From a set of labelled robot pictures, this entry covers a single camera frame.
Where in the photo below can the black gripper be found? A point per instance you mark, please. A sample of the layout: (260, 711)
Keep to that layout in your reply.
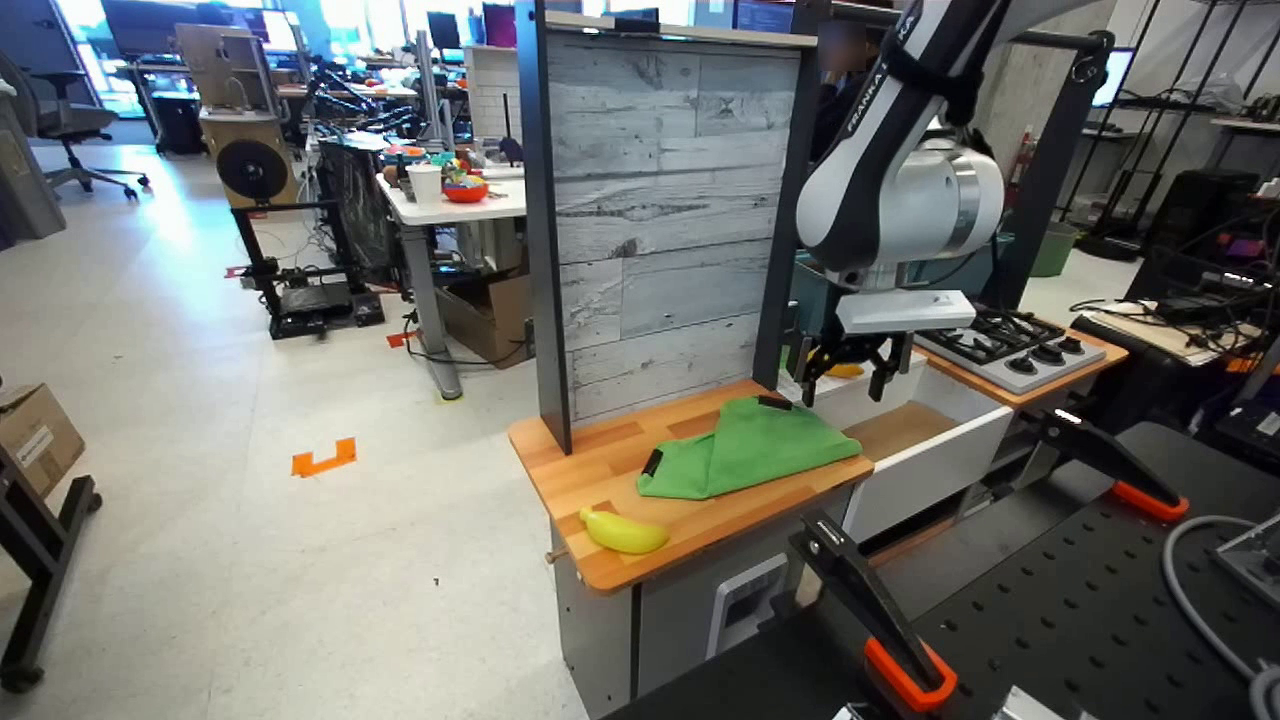
(887, 354)

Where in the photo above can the green towel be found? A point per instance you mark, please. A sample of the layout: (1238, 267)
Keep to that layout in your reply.
(749, 447)

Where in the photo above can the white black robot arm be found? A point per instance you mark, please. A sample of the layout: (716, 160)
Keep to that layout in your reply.
(895, 192)

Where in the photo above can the white toy sink basin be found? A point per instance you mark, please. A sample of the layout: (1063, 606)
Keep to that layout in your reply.
(930, 437)

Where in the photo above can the toy stove top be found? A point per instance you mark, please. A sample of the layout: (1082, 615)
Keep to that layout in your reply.
(1012, 348)

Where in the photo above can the orange black clamp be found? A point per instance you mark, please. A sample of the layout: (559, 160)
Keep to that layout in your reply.
(896, 656)
(1129, 482)

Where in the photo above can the wooden toy kitchen counter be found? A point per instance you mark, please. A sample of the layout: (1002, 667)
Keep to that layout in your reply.
(601, 468)

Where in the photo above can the grey wood backsplash panel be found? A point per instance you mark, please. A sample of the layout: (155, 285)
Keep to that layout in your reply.
(652, 164)

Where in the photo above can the yellow toy banana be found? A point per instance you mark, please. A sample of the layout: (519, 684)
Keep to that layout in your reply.
(621, 532)

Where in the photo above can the black perforated mounting board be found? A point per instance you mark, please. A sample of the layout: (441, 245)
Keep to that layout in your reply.
(1051, 606)

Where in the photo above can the cardboard box under desk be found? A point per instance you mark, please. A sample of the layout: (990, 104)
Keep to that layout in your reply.
(492, 318)

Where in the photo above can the white office desk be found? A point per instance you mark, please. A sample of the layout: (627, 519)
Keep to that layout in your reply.
(421, 223)

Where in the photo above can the cardboard box at left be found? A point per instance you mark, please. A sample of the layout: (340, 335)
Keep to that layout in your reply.
(38, 437)

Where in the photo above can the black office chair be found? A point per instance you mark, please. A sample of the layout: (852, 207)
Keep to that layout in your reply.
(50, 113)

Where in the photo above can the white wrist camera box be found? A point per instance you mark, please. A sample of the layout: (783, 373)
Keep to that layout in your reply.
(900, 312)

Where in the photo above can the black 3d printer frame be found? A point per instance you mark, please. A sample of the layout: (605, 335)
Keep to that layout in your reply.
(307, 298)

